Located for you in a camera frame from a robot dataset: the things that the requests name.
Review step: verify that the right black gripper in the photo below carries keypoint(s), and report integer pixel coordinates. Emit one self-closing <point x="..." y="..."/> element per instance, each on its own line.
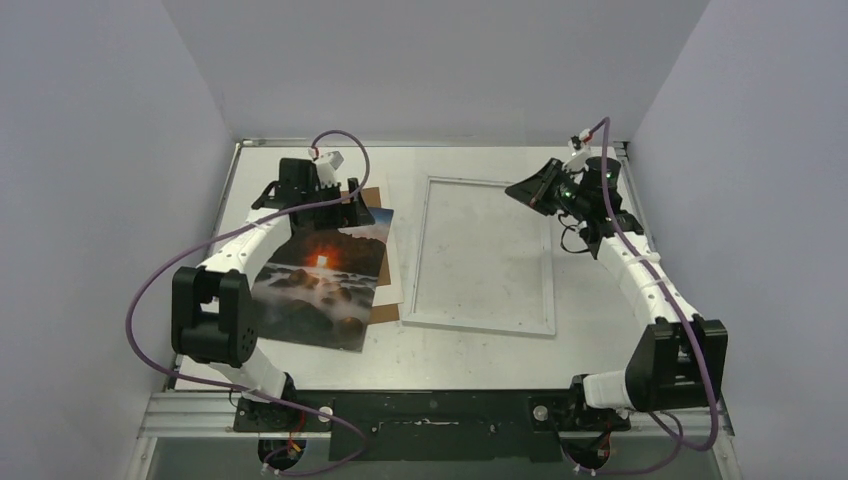
<point x="552" y="188"/>

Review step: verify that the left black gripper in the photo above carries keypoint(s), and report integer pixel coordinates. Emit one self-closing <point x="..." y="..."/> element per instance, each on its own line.
<point x="353" y="214"/>

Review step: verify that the landscape photo print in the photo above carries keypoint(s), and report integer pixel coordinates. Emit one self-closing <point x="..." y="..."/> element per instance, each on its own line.
<point x="320" y="287"/>

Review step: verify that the white picture frame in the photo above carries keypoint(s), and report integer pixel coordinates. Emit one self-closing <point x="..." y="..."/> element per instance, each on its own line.
<point x="479" y="261"/>

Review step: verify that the brown cardboard backing board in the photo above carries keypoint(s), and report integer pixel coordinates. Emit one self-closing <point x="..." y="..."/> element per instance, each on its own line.
<point x="381" y="311"/>

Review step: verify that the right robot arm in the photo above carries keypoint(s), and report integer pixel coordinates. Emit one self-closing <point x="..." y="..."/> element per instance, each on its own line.
<point x="679" y="359"/>

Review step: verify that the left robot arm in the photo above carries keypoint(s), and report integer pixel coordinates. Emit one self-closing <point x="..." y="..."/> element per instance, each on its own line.
<point x="213" y="318"/>

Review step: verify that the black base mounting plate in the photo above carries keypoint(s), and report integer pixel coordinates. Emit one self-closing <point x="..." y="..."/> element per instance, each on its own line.
<point x="436" y="425"/>

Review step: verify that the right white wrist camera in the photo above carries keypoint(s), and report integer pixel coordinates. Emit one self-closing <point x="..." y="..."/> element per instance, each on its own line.
<point x="581" y="152"/>

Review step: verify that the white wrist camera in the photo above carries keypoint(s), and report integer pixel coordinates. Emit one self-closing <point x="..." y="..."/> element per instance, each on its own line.
<point x="327" y="165"/>
<point x="581" y="152"/>

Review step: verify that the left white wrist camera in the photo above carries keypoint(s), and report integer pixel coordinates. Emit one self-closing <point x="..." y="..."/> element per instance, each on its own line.
<point x="327" y="165"/>

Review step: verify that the aluminium rail front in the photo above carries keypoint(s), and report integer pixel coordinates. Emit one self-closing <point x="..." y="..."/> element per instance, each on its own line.
<point x="208" y="414"/>

